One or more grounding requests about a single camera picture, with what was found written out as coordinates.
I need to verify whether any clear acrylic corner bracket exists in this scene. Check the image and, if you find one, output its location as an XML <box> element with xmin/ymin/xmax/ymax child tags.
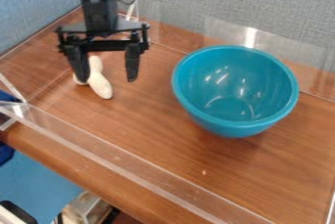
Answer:
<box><xmin>118</xmin><ymin>1</ymin><xmax>140</xmax><ymax>29</ymax></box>

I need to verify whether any white toy mushroom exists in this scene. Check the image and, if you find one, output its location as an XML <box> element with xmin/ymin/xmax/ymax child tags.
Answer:
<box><xmin>73</xmin><ymin>56</ymin><xmax>113</xmax><ymax>99</ymax></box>

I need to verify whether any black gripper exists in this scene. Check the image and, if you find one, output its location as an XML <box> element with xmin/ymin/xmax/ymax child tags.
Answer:
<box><xmin>55</xmin><ymin>0</ymin><xmax>151</xmax><ymax>83</ymax></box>

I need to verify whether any clear acrylic front barrier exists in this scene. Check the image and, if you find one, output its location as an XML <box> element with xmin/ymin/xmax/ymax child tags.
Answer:
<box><xmin>0</xmin><ymin>73</ymin><xmax>274</xmax><ymax>224</ymax></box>

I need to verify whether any black white object bottom left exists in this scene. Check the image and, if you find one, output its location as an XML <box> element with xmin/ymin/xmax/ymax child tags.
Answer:
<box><xmin>0</xmin><ymin>201</ymin><xmax>38</xmax><ymax>224</ymax></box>

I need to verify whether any clear acrylic barrier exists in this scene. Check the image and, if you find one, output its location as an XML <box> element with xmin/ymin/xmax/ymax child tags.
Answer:
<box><xmin>0</xmin><ymin>73</ymin><xmax>274</xmax><ymax>224</ymax></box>
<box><xmin>140</xmin><ymin>1</ymin><xmax>335</xmax><ymax>102</ymax></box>

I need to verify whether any blue plastic bowl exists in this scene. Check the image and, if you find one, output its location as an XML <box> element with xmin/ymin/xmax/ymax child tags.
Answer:
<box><xmin>172</xmin><ymin>45</ymin><xmax>299</xmax><ymax>138</ymax></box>

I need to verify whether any blue object at left edge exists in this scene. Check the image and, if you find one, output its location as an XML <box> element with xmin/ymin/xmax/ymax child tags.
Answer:
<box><xmin>0</xmin><ymin>89</ymin><xmax>22</xmax><ymax>166</ymax></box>

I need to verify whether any clear acrylic back barrier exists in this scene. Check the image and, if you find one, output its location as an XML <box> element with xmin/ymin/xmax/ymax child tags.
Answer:
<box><xmin>140</xmin><ymin>1</ymin><xmax>335</xmax><ymax>102</ymax></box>

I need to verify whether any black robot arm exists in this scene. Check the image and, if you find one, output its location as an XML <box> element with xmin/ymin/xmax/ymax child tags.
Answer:
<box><xmin>55</xmin><ymin>0</ymin><xmax>149</xmax><ymax>83</ymax></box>

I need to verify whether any metal table leg frame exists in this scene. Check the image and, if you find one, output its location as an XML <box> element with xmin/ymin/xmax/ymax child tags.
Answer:
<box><xmin>51</xmin><ymin>192</ymin><xmax>113</xmax><ymax>224</ymax></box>

